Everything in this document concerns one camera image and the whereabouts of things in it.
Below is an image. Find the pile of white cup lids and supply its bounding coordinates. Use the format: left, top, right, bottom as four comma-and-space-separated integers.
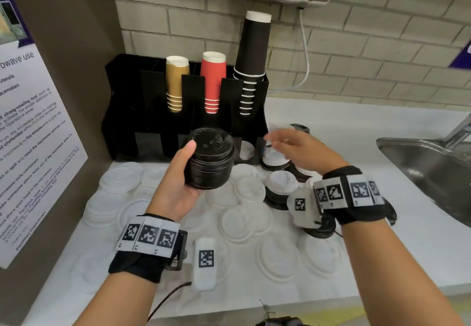
72, 122, 347, 294

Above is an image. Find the microwave safety poster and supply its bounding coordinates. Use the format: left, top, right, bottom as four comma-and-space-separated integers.
0, 0, 89, 270

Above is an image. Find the black left camera cable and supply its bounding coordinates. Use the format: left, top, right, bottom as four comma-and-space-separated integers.
147, 281, 193, 323

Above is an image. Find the steel faucet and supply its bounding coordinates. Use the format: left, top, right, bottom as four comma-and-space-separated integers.
443, 114, 471, 149

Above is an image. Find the stack of red paper cups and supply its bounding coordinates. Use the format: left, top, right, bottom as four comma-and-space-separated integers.
200, 51, 227, 115

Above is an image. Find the stack of black paper cups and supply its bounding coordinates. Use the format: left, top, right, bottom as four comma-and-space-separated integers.
233, 10, 273, 117

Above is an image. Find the stack of gold paper cups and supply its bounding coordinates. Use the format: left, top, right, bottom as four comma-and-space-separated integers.
164, 55, 191, 114

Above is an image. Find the right marker wristband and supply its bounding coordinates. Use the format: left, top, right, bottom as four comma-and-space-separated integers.
312, 165, 388, 226

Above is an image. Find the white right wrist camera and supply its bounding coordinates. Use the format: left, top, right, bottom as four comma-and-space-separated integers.
287, 186, 323, 229

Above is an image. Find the steel sink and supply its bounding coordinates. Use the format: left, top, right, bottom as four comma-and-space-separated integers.
375, 136, 471, 229

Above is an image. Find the black cup and lid organizer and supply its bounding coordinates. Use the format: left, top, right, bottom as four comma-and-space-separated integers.
102, 53, 270, 165

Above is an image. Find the left marker wristband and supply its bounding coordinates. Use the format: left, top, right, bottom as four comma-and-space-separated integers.
108, 213, 189, 284

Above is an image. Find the person's right hand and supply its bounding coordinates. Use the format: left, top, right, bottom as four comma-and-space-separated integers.
263, 128, 349, 176

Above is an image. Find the person's left forearm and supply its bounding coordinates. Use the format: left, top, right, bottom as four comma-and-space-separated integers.
73, 272, 163, 326

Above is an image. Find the purple wall sign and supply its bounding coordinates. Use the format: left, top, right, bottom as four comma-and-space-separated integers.
448, 40, 471, 70

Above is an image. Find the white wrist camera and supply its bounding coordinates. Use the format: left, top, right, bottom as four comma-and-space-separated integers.
287, 186, 323, 229
191, 237, 219, 293

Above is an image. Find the stack of black lids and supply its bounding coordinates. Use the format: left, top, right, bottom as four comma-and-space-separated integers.
182, 126, 236, 191

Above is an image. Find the person's left hand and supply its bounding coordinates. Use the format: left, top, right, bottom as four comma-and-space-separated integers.
146, 139, 208, 223

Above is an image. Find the marker wristband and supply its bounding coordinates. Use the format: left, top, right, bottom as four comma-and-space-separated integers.
108, 213, 189, 284
312, 165, 388, 226

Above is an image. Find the white power cable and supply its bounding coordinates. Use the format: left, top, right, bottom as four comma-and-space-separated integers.
266, 7, 311, 97

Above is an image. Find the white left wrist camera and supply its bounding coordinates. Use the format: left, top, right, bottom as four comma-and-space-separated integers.
191, 237, 219, 293

